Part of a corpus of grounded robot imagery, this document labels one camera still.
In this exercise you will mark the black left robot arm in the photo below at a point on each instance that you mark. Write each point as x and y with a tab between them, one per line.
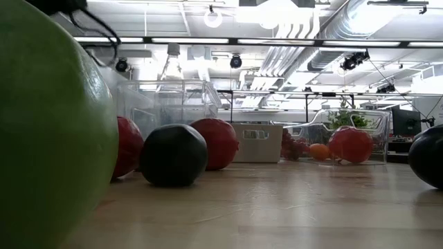
59	5

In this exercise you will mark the silver ventilation duct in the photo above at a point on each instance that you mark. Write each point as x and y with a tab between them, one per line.
342	24

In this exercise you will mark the black computer monitor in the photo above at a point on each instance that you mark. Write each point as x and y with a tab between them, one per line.
406	122

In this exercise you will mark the black plum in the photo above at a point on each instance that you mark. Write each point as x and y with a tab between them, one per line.
173	155
429	157

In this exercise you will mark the black ceiling spotlight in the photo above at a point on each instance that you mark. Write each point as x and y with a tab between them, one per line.
236	62
386	89
122	65
353	61

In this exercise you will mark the green plant in white pot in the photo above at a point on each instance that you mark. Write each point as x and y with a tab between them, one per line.
341	119

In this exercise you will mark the black background table frame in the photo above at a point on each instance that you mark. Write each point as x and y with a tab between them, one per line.
231	107

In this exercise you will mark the pink round fruit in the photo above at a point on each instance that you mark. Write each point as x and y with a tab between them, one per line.
129	148

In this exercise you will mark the clear plastic bottle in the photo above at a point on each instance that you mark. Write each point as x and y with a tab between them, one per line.
172	67

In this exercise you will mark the green apple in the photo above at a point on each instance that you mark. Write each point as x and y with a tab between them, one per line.
52	138

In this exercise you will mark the red grape bunch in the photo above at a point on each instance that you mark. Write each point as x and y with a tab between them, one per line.
292	147

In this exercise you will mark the orange tangerine cluster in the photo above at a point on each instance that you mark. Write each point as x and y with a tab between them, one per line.
319	152

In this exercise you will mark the large clear plastic storage bin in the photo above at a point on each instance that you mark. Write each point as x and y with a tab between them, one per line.
155	103

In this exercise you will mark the black aluminium frame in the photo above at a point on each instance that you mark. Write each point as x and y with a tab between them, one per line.
233	41

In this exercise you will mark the red apple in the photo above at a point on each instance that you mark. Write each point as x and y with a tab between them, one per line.
350	144
221	143

